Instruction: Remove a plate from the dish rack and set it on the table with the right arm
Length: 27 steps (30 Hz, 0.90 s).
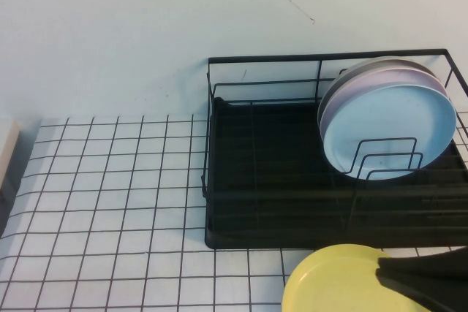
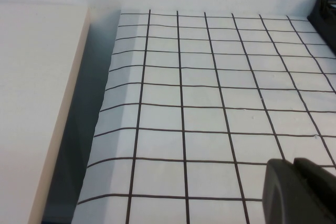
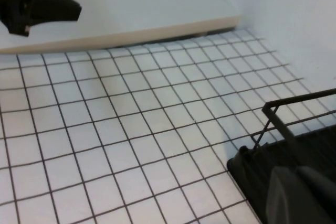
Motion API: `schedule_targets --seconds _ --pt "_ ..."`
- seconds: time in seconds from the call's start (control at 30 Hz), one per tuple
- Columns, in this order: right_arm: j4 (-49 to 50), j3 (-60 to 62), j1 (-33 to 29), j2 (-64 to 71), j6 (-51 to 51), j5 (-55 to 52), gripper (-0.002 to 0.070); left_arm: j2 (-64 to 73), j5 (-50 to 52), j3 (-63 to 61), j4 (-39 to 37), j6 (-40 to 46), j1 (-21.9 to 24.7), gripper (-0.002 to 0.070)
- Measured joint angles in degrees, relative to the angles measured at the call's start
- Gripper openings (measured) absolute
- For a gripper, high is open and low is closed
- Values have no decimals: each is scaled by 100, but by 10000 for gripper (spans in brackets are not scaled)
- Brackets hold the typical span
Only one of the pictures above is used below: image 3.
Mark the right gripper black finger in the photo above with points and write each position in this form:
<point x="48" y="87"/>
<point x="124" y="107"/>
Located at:
<point x="288" y="195"/>

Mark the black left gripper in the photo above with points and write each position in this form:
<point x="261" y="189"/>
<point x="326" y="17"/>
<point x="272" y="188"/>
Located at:
<point x="18" y="6"/>

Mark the white black-grid tablecloth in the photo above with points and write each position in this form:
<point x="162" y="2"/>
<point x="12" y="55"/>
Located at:
<point x="131" y="142"/>

